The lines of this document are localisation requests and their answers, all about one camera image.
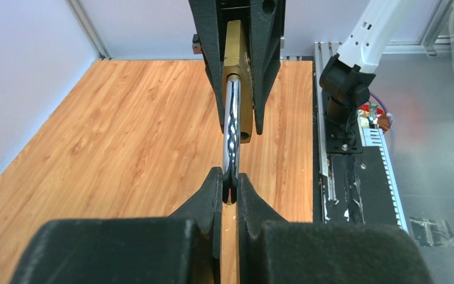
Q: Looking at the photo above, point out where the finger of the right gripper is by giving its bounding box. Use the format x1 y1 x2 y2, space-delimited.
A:
249 0 286 135
189 0 225 129

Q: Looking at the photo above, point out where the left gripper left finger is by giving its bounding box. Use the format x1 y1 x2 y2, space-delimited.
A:
11 167 223 283

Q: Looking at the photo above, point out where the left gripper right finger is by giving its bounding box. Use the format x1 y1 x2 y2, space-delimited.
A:
237 173 433 283

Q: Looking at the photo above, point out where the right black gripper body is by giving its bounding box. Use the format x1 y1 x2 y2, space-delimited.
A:
192 0 287 56

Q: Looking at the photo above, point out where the brass padlock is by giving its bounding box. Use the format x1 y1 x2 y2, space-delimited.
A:
221 20 254 205

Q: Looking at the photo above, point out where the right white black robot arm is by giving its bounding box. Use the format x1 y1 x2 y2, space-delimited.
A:
189 1 411 154

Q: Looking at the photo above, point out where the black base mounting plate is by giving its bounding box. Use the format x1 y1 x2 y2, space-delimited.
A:
312 54 404 228

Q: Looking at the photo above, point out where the aluminium frame rail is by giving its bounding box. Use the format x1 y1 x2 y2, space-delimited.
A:
66 0 112 60

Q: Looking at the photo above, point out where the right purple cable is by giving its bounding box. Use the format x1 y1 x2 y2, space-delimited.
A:
368 92 396 150

